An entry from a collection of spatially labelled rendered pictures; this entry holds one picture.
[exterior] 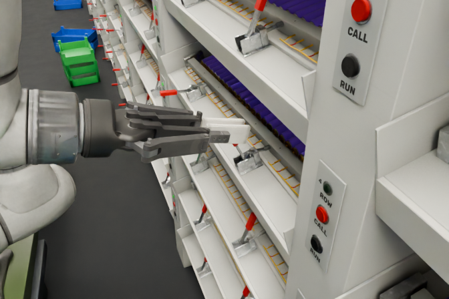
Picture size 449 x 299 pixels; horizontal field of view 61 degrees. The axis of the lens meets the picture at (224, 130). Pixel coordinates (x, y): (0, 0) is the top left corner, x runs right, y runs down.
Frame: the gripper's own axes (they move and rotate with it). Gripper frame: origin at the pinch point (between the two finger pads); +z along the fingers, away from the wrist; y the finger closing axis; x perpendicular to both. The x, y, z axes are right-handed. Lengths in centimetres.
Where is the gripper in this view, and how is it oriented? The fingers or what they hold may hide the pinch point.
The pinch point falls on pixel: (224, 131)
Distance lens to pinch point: 56.7
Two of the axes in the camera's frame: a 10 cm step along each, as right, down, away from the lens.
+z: 9.0, 0.2, 4.4
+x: 2.3, -8.7, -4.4
